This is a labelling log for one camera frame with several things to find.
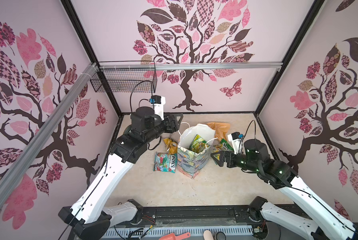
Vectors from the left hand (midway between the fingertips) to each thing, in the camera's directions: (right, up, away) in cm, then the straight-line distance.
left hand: (177, 118), depth 62 cm
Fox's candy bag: (-9, -25, +28) cm, 39 cm away
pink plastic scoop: (-3, -55, +6) cm, 55 cm away
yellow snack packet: (-5, -15, +28) cm, 32 cm away
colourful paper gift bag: (+9, -17, +30) cm, 36 cm away
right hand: (+18, -16, +5) cm, 25 cm away
